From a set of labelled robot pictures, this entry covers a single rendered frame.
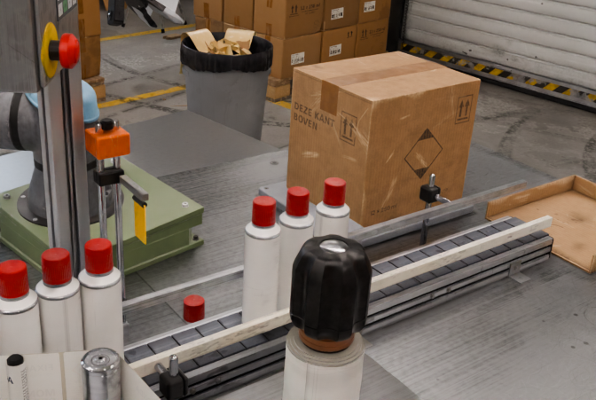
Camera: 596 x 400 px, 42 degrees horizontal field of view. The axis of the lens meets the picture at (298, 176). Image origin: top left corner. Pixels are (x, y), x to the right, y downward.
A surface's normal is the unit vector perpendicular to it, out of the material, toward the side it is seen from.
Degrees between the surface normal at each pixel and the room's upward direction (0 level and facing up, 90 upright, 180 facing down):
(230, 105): 98
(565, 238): 0
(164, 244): 90
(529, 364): 0
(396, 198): 90
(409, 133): 90
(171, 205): 4
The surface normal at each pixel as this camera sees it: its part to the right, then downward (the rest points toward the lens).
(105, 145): 0.59, 0.36
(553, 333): 0.06, -0.91
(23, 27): 0.02, 0.40
